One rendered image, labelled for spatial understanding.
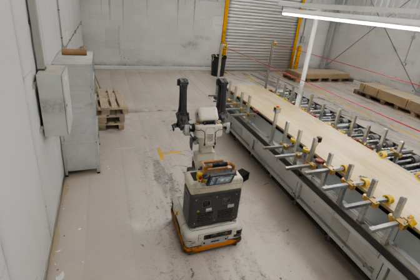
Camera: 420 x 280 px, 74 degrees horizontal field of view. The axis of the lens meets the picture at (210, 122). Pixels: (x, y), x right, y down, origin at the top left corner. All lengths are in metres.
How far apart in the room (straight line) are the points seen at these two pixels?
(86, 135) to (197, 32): 7.30
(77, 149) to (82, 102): 0.67
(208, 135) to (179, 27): 7.83
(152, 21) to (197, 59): 2.07
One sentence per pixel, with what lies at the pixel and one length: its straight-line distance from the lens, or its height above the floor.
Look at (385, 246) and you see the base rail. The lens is 2.82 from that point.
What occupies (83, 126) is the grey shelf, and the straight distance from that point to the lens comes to 4.00.
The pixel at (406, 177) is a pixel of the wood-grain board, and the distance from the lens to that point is 3.54.
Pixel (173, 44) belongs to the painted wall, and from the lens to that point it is 10.38.
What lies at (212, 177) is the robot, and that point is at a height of 0.93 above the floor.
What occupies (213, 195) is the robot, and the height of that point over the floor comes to 0.66.
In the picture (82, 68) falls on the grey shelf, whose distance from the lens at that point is 3.75.
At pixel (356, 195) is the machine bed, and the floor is 0.76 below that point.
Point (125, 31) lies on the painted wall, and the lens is 10.10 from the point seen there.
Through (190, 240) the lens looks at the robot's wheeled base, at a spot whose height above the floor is 0.23.
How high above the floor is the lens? 2.35
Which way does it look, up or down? 23 degrees down
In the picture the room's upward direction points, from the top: 6 degrees clockwise
